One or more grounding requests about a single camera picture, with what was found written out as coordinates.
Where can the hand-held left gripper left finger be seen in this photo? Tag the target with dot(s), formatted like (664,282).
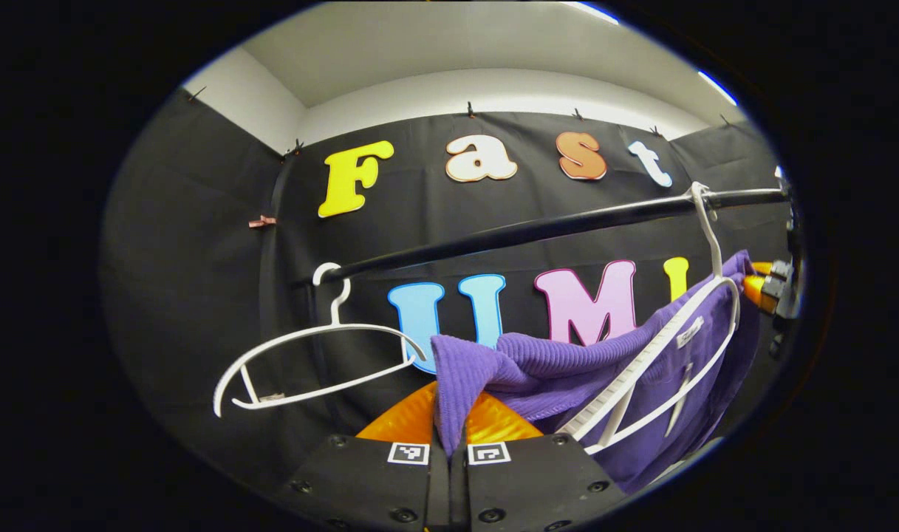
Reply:
(368,480)

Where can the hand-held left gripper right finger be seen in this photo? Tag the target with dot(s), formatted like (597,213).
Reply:
(530,480)

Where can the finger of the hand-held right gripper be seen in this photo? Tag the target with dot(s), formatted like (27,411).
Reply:
(756,284)

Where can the purple ribbed jacket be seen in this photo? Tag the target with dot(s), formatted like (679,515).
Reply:
(552,369)

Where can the white hanger with ridged shoulders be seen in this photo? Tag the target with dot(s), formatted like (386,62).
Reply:
(604,395)

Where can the white plastic clothes hanger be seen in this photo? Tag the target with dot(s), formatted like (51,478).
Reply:
(335,314)

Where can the black clothes rack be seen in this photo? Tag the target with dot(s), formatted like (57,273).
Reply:
(538,227)

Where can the black backdrop cloth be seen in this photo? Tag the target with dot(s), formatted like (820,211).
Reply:
(198,295)

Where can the pink clip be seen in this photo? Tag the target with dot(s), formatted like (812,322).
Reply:
(262,221)

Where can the row of black cloth clips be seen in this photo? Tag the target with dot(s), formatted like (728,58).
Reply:
(470,111)

